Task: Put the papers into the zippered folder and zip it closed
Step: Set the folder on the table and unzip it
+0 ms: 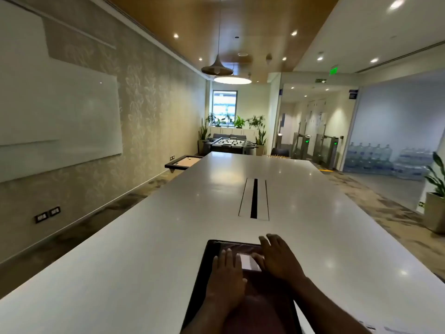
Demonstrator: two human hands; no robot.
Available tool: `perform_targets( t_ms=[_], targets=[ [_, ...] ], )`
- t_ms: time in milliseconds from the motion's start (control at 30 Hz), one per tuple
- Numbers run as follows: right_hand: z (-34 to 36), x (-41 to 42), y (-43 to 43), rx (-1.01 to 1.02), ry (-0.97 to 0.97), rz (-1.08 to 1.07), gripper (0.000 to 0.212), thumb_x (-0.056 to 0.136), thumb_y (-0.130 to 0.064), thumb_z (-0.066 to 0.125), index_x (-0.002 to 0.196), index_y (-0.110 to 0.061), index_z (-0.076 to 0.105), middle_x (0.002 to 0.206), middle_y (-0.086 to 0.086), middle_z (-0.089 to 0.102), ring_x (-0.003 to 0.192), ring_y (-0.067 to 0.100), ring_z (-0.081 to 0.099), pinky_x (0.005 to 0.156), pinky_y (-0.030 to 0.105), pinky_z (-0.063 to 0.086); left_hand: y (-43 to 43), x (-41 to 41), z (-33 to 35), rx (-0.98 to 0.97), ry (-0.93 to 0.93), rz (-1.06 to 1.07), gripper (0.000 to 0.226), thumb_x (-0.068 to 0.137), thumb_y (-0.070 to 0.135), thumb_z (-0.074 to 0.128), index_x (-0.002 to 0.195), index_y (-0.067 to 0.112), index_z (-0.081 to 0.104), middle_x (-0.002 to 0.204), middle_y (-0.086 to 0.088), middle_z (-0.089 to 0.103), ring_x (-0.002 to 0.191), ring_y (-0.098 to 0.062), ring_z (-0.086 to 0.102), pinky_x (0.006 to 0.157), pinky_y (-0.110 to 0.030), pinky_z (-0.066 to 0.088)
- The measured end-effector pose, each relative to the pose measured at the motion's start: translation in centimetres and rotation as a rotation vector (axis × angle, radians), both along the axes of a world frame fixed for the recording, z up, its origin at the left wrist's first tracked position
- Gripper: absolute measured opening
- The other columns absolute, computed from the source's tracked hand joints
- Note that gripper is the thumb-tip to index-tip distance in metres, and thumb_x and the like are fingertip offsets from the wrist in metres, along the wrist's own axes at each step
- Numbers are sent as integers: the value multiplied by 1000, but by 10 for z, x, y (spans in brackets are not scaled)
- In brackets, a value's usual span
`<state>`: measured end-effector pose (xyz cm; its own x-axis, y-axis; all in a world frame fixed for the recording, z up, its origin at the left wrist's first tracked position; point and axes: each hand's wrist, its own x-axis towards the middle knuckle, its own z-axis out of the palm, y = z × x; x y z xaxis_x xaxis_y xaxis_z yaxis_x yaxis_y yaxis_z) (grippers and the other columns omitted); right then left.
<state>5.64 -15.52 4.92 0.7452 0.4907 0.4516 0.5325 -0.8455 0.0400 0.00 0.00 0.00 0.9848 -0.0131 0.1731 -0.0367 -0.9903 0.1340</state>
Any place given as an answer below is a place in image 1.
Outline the person's left hand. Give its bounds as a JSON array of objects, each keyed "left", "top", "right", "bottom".
[{"left": 205, "top": 248, "right": 248, "bottom": 312}]

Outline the brown zippered folder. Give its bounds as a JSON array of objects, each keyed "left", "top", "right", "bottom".
[{"left": 180, "top": 239, "right": 303, "bottom": 334}]

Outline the round white ceiling lamp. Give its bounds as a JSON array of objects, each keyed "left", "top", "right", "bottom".
[{"left": 213, "top": 75, "right": 252, "bottom": 85}]

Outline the low white cabinet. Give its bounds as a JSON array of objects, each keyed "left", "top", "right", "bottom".
[{"left": 208, "top": 127, "right": 260, "bottom": 140}]

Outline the black foosball table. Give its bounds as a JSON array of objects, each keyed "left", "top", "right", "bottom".
[{"left": 203, "top": 135, "right": 260, "bottom": 156}]

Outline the person's right hand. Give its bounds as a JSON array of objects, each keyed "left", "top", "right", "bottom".
[{"left": 251, "top": 234, "right": 306, "bottom": 286}]

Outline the grey table cable slot cover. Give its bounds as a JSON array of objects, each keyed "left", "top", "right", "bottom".
[{"left": 238, "top": 178, "right": 270, "bottom": 221}]

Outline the white glass wall whiteboard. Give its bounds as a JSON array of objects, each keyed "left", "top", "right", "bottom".
[{"left": 0, "top": 1, "right": 123, "bottom": 184}]

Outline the black framed wooden game board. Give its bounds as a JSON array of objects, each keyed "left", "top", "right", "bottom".
[{"left": 165, "top": 155, "right": 203, "bottom": 171}]

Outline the person's right forearm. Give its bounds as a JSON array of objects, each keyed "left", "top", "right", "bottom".
[{"left": 292, "top": 274, "right": 376, "bottom": 334}]

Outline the brown cone pendant lamp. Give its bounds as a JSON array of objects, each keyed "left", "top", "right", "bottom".
[{"left": 201, "top": 0, "right": 234, "bottom": 76}]

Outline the printed white paper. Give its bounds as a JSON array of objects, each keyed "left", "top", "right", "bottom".
[{"left": 356, "top": 320, "right": 380, "bottom": 334}]

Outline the stack of blue water jugs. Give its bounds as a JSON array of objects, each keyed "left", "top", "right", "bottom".
[{"left": 344, "top": 142, "right": 433, "bottom": 181}]

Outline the bushy palm potted plant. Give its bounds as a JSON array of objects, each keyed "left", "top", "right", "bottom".
[{"left": 246, "top": 114, "right": 266, "bottom": 130}]

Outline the grey turnstile gate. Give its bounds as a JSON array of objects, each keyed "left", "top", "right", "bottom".
[
  {"left": 292, "top": 132, "right": 312, "bottom": 161},
  {"left": 312, "top": 134, "right": 340, "bottom": 170}
]

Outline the window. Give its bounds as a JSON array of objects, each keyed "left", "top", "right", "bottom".
[{"left": 212, "top": 90, "right": 238, "bottom": 119}]

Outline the large leafy plant beige planter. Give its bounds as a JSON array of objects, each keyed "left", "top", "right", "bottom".
[{"left": 423, "top": 152, "right": 445, "bottom": 235}]

